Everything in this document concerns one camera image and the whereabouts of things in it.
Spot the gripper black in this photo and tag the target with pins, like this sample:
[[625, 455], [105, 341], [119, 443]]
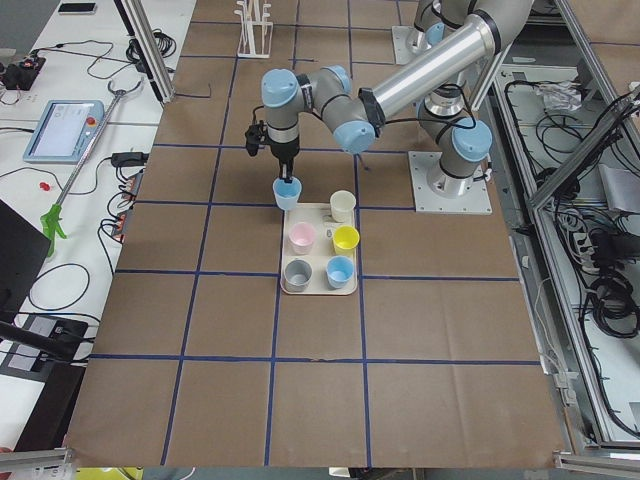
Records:
[[283, 151]]

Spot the light blue cup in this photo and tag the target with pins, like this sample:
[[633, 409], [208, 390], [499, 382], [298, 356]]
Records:
[[339, 270], [287, 194]]

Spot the cream white cup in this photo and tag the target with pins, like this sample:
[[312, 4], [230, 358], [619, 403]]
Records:
[[342, 205]]

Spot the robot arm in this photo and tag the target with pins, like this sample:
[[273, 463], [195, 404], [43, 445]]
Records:
[[473, 30], [428, 27]]

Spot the pink cup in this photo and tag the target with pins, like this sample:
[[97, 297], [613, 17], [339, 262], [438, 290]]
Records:
[[302, 236]]

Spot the yellow cup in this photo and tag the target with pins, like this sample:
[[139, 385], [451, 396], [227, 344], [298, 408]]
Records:
[[345, 240]]

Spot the grey cup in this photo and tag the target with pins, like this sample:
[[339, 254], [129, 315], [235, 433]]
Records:
[[297, 275]]

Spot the cream serving tray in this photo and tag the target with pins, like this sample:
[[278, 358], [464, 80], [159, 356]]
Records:
[[319, 216]]

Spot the black power adapter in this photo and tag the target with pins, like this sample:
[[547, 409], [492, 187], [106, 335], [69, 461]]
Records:
[[129, 159]]

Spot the teach pendant tablet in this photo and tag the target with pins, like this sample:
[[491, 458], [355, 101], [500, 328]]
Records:
[[64, 131]]

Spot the black smartphone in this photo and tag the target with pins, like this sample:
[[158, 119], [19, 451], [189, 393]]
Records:
[[77, 8]]

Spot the black monitor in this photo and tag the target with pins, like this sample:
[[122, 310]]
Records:
[[23, 250]]

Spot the white wire cup rack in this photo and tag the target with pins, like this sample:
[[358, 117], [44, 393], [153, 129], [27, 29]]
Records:
[[256, 29]]

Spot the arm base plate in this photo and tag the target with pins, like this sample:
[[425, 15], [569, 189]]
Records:
[[437, 193], [407, 47]]

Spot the aluminium frame post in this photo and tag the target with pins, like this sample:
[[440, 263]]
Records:
[[140, 33]]

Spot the green handled reacher grabber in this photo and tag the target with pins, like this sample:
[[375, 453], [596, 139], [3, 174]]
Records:
[[50, 221]]

